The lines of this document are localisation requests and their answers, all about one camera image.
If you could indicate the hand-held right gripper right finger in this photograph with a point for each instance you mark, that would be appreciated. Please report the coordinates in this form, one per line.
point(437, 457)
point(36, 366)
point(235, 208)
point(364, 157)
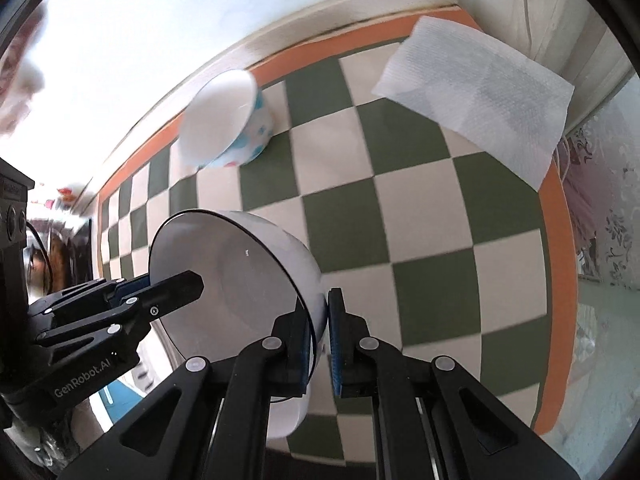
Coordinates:
point(336, 340)

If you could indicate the colourful wall stickers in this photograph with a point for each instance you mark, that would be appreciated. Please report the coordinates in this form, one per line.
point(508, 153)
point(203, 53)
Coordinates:
point(65, 194)

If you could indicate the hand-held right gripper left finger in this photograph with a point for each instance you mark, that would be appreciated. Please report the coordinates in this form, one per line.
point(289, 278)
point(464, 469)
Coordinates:
point(290, 355)

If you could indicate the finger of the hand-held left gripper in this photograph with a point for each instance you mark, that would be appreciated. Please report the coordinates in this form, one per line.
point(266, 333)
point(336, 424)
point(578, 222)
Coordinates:
point(170, 292)
point(132, 283)

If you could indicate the white ceramic bowl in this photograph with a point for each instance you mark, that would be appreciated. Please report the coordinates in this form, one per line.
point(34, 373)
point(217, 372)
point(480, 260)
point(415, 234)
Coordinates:
point(235, 280)
point(288, 417)

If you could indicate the white paper towel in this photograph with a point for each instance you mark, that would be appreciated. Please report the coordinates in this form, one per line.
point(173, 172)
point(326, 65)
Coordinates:
point(475, 95)

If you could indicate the frosted glass sliding door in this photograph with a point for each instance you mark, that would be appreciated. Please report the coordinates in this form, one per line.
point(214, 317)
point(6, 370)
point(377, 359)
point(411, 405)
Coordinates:
point(610, 260)

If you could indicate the patterned ceramic bowl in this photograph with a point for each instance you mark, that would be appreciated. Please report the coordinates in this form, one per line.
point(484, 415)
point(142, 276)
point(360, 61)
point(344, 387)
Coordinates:
point(215, 115)

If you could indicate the green checkered tablecloth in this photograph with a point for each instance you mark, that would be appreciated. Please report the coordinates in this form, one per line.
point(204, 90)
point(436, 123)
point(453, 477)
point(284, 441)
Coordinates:
point(425, 210)

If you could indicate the narrow clear plastic bag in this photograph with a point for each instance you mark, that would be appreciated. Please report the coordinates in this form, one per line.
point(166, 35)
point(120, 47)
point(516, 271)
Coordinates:
point(15, 50)

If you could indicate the dark frying pan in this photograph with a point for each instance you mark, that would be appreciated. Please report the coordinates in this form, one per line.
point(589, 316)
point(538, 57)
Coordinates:
point(60, 265)

